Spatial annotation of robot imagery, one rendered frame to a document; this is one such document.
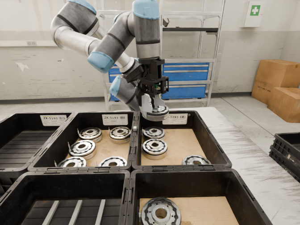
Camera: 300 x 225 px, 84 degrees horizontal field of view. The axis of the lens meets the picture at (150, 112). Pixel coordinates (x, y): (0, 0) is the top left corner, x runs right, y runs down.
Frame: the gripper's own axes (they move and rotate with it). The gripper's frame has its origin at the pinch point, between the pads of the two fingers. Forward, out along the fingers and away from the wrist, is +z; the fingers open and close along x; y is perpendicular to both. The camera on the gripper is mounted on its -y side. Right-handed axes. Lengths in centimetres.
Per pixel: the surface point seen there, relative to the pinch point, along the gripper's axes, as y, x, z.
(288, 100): 10, 283, 90
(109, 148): -12.4, -13.3, 16.8
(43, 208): -1.6, -41.1, 15.1
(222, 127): 4, 62, 36
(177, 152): 9.2, 6.2, 18.7
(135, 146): 4.8, -11.3, 7.3
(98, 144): -18.4, -15.4, 16.6
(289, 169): 43, 87, 66
